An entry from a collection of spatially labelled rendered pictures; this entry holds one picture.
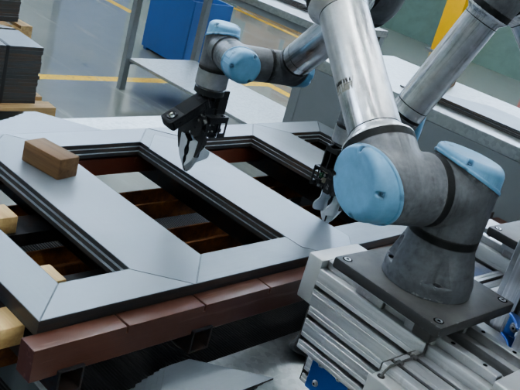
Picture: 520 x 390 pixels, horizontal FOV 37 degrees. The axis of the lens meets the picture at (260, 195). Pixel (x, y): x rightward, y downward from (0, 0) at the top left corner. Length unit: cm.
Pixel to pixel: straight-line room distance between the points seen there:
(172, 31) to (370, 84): 550
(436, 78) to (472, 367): 64
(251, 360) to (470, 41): 78
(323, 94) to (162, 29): 408
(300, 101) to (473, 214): 175
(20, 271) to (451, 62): 92
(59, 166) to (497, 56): 1033
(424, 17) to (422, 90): 1087
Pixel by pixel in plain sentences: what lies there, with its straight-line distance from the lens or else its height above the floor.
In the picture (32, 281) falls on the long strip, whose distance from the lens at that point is 140.
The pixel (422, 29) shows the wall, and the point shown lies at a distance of 1251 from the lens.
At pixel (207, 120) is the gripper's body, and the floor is 104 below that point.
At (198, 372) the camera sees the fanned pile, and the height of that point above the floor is 72.
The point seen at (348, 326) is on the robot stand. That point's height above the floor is 92.
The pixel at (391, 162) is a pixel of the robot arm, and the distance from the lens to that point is 113.
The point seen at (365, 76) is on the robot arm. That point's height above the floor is 133.
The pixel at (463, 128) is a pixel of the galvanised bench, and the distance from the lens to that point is 253.
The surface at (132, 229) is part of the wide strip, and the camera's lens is 164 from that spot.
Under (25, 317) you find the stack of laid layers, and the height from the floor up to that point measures 83.
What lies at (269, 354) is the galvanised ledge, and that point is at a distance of 166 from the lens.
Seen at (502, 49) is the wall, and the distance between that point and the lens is 1177.
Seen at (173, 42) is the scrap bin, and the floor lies 18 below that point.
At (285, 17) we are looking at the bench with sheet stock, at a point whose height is 92.
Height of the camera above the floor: 156
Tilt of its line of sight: 21 degrees down
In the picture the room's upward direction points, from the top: 16 degrees clockwise
